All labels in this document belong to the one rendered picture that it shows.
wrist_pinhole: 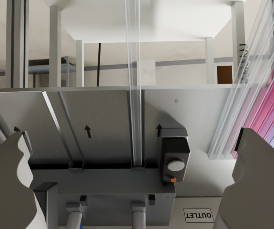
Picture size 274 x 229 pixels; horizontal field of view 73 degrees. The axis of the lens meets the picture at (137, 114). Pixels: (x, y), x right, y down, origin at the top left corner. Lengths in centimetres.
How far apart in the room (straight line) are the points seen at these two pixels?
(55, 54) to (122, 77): 264
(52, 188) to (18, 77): 45
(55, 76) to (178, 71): 271
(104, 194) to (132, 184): 5
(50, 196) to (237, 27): 74
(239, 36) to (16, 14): 70
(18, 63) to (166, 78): 278
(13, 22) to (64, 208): 51
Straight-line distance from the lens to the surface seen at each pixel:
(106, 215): 40
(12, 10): 68
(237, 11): 81
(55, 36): 76
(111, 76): 337
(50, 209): 19
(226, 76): 70
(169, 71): 324
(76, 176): 35
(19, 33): 64
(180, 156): 27
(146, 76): 310
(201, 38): 105
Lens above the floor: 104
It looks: 3 degrees down
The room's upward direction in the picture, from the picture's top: 179 degrees clockwise
